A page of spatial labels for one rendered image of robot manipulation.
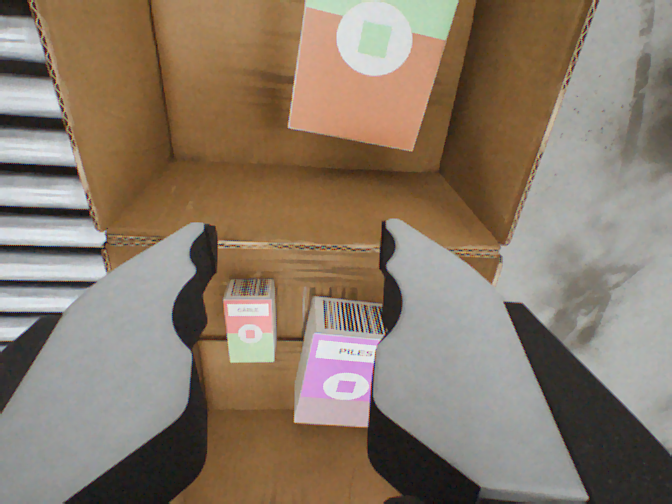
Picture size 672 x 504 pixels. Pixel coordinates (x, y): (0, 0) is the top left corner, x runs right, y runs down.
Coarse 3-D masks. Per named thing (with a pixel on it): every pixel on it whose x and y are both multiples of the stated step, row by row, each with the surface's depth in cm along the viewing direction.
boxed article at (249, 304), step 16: (240, 288) 46; (256, 288) 47; (272, 288) 47; (224, 304) 45; (240, 304) 45; (256, 304) 45; (272, 304) 46; (240, 320) 46; (256, 320) 46; (272, 320) 47; (240, 336) 48; (256, 336) 48; (272, 336) 48; (240, 352) 49; (256, 352) 49; (272, 352) 49
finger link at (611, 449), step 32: (512, 320) 8; (544, 352) 7; (544, 384) 6; (576, 384) 6; (576, 416) 6; (608, 416) 6; (576, 448) 5; (608, 448) 5; (640, 448) 5; (608, 480) 5; (640, 480) 5
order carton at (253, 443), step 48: (288, 288) 50; (336, 288) 51; (288, 336) 54; (240, 384) 58; (288, 384) 58; (240, 432) 58; (288, 432) 58; (336, 432) 59; (240, 480) 52; (288, 480) 52; (336, 480) 53; (384, 480) 53
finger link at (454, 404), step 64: (384, 256) 11; (448, 256) 9; (384, 320) 10; (448, 320) 7; (384, 384) 6; (448, 384) 6; (512, 384) 6; (384, 448) 6; (448, 448) 5; (512, 448) 5
